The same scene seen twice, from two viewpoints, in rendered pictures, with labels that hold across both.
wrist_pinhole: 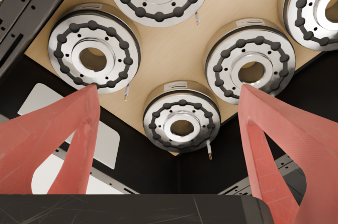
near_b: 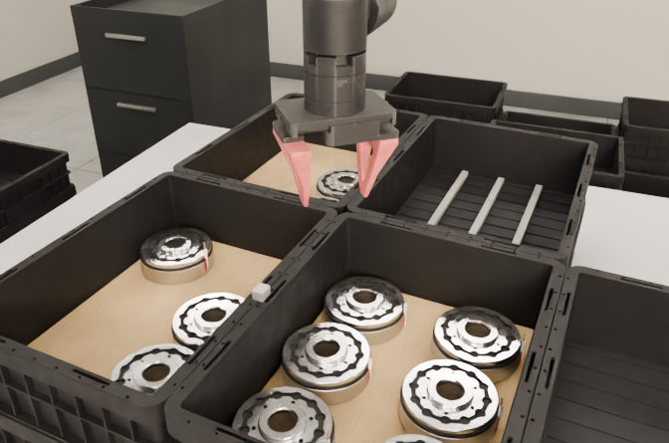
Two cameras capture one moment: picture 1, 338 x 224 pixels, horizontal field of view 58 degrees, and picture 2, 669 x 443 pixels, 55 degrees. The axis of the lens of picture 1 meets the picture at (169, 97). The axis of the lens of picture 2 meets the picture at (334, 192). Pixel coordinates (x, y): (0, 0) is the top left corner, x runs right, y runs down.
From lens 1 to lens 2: 67 cm
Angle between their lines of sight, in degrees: 96
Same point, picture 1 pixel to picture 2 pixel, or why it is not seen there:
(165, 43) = (355, 424)
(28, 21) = (236, 332)
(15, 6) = (227, 326)
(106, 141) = not seen: outside the picture
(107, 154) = not seen: outside the picture
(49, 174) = not seen: outside the picture
